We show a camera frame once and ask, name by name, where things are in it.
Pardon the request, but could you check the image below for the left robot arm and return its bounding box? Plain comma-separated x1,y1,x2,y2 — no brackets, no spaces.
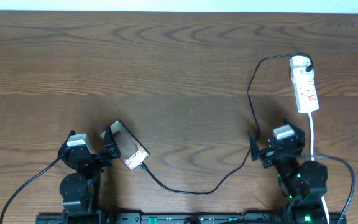
58,126,121,224

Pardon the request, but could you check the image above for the white power strip cord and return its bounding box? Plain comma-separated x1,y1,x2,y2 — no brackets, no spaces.
308,112,331,224

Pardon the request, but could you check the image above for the black charger cable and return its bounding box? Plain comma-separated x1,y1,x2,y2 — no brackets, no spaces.
139,52,314,195

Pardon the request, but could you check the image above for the white USB charger plug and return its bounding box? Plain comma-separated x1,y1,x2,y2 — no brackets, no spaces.
290,55,311,70

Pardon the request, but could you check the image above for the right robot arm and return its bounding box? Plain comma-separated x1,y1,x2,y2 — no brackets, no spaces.
249,119,328,223

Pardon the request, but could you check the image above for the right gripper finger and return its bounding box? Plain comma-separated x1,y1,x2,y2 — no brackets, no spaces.
248,131,260,161
283,118,305,136

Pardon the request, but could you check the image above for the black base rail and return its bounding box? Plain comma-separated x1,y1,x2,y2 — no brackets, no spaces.
35,212,347,224

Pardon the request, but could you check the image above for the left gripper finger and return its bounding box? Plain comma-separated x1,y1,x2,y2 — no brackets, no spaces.
103,125,116,154
60,130,76,149

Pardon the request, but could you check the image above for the white power strip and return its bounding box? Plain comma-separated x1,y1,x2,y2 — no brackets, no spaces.
291,67,319,114

